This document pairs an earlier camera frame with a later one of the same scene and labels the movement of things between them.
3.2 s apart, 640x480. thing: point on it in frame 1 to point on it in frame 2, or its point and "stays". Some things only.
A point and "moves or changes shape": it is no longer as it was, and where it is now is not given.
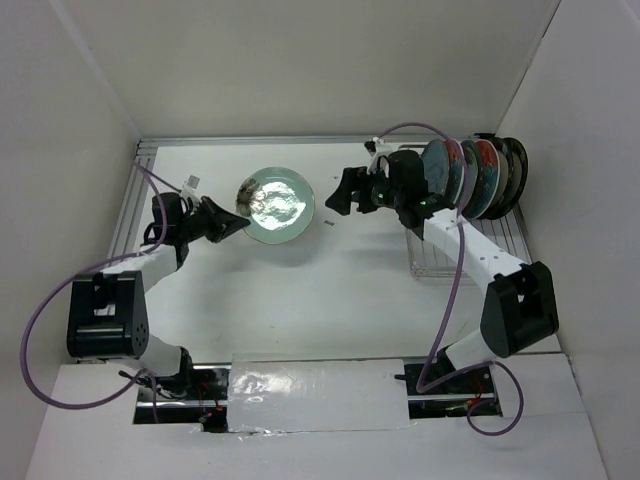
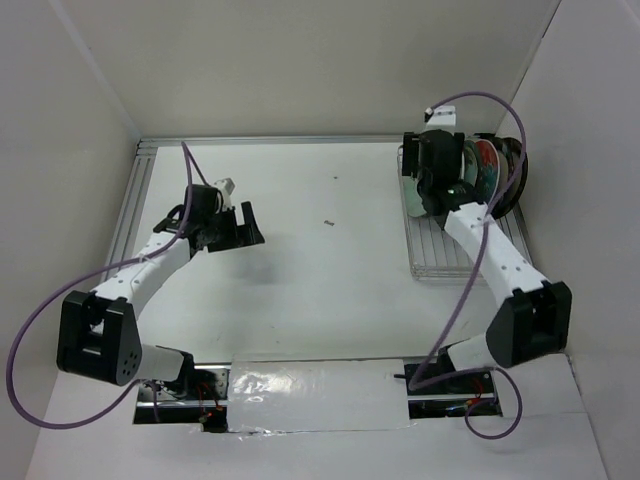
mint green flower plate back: [279, 204] moves or changes shape
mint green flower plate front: [471, 182] stays
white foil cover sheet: [298, 395] stays
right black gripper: [358, 189] to [410, 153]
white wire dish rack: [506, 230] stays
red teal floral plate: [489, 174] stays
